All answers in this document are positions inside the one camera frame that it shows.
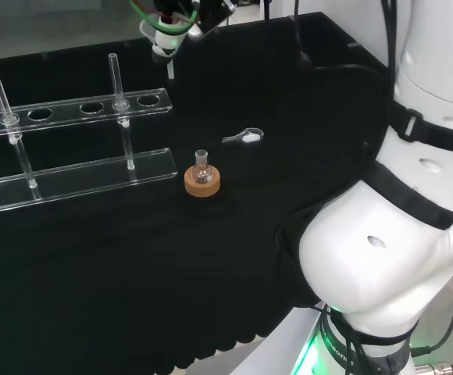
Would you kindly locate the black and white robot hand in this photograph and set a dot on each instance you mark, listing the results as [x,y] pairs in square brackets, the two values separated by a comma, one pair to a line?
[170,39]

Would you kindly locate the clear plastic funnel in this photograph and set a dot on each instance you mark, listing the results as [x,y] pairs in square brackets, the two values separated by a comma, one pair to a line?
[145,29]

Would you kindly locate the glass weighing funnel with powder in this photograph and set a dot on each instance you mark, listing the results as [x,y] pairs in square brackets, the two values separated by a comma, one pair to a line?
[250,136]

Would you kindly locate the round-bottom glass flask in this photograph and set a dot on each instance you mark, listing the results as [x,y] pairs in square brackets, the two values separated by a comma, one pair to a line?
[202,172]

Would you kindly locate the clear acrylic funnel stand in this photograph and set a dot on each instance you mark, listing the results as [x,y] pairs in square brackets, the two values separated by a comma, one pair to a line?
[93,179]

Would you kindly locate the grey tape piece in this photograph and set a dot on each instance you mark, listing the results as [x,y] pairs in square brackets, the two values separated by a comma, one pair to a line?
[354,43]

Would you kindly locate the black cloth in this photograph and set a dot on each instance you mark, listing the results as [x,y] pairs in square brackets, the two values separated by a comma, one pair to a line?
[133,273]

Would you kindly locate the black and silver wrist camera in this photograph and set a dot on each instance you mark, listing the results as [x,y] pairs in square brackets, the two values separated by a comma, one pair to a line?
[215,15]

